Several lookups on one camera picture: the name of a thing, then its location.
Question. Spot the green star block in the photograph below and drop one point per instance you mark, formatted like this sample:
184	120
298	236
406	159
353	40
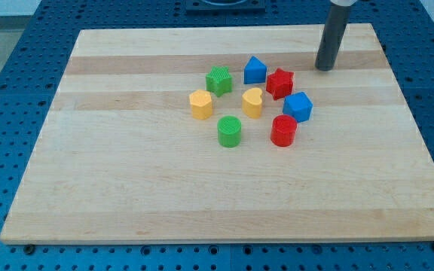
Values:
219	80

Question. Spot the red star block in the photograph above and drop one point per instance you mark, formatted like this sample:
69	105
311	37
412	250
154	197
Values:
280	83

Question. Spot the wooden board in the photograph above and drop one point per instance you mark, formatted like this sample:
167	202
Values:
120	160

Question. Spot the green cylinder block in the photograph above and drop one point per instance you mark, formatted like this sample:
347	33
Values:
229	131

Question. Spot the yellow pentagon block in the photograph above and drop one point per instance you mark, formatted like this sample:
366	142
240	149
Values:
201	104

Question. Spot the yellow heart block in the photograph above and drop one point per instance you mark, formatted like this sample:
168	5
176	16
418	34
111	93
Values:
252	102

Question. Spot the red cylinder block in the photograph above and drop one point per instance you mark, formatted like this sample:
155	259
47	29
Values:
283	130

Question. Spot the blue triangle block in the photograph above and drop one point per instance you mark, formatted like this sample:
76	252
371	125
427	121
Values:
255	71

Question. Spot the blue cube block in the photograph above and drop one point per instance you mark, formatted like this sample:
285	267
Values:
298	106

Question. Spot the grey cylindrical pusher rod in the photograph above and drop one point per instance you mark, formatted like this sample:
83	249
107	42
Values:
333	33

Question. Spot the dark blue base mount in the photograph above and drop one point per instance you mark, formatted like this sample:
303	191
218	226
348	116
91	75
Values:
200	6

